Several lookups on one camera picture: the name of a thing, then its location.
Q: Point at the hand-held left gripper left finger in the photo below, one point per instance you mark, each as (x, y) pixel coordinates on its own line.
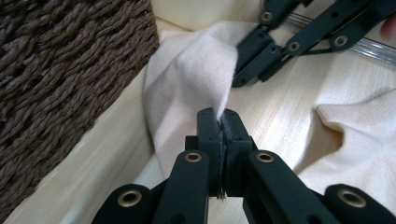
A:
(214, 155)

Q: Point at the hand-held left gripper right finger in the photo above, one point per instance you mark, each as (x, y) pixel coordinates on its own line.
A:
(235, 155)

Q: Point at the white divided organizer box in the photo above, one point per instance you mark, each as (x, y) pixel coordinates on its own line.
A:
(202, 12)

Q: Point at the pale pink sock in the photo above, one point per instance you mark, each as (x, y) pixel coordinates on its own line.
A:
(186, 84)
(364, 143)

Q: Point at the brown wicker basket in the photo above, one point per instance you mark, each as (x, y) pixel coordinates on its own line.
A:
(62, 77)

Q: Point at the clear plastic lid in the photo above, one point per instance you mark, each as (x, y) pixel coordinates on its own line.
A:
(376, 51)

